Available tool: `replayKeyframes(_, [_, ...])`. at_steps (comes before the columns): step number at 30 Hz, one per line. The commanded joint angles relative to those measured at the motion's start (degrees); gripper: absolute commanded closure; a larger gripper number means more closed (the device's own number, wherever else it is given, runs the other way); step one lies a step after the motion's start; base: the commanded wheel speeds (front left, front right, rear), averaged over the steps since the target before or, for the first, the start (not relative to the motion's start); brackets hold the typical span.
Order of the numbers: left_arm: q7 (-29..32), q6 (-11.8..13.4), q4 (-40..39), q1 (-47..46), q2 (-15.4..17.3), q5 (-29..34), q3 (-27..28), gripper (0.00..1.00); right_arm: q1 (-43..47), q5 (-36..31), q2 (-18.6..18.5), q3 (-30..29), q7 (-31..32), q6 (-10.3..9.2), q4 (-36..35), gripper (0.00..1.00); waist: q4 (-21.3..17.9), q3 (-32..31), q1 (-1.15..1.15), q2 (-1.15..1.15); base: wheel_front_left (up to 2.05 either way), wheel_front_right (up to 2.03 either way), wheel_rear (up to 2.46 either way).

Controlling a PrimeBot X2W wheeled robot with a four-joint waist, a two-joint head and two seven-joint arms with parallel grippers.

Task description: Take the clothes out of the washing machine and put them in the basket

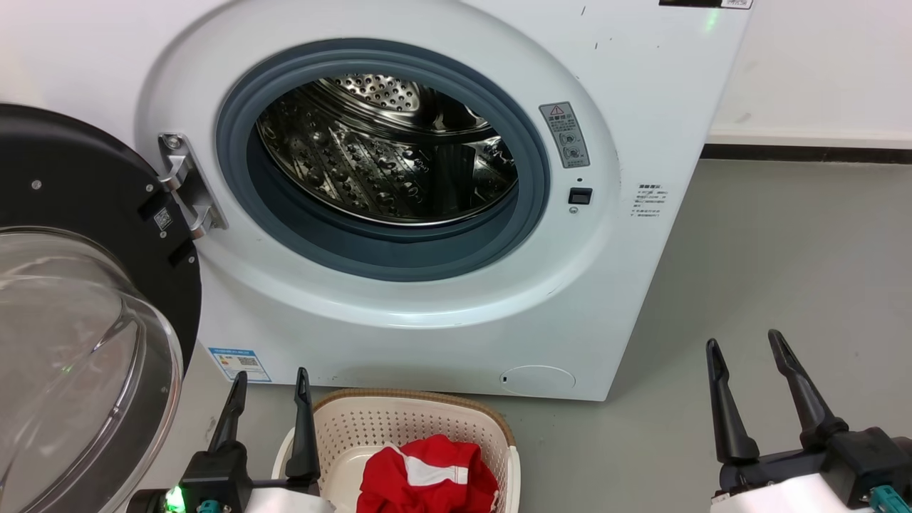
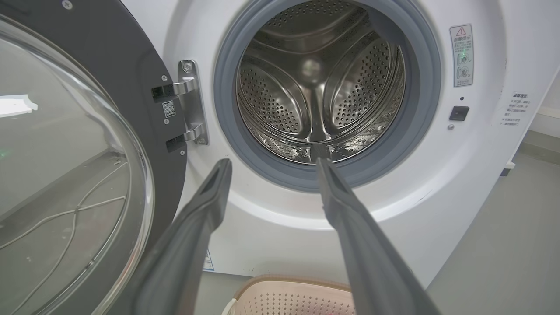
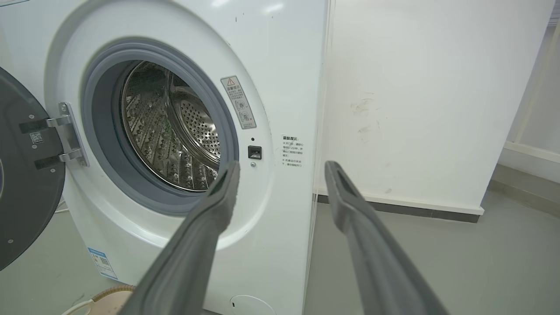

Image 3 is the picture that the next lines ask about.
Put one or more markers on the grey warning sticker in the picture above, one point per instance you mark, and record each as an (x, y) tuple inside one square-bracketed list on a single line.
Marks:
[(238, 103)]

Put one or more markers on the white front-load washing machine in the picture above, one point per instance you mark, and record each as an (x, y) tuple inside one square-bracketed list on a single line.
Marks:
[(284, 65)]

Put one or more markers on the cream plastic laundry basket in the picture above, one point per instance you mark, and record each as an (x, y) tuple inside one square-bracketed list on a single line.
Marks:
[(113, 295)]

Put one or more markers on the silver metal door hinge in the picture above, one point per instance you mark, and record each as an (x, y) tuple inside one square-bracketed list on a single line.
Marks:
[(70, 131)]

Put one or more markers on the small text notice sticker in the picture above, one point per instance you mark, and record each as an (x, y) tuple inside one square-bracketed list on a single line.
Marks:
[(292, 151)]

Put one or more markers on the round white filter cover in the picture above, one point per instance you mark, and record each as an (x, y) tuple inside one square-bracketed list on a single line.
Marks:
[(251, 306)]

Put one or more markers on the blue energy label sticker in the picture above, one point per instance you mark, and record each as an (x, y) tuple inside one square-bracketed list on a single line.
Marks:
[(103, 262)]

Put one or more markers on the grey rubber door gasket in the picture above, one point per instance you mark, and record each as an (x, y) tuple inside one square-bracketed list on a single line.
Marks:
[(100, 131)]

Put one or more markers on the QR code sticker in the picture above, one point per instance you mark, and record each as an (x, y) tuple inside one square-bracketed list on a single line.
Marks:
[(36, 138)]

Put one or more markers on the black door latch socket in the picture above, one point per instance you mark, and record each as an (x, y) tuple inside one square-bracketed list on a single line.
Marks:
[(254, 152)]

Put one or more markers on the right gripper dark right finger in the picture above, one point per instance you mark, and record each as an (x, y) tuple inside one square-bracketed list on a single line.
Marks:
[(380, 271)]

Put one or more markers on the black washer door with glass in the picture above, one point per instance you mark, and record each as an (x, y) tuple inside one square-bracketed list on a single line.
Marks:
[(26, 197)]

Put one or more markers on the stainless steel washing machine drum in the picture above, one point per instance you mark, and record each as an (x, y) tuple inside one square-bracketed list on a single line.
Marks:
[(148, 131)]

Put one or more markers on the white and black baseboard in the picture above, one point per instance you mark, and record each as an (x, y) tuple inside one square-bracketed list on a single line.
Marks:
[(415, 205)]

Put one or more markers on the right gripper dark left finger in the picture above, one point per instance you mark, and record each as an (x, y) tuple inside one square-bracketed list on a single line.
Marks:
[(188, 262)]

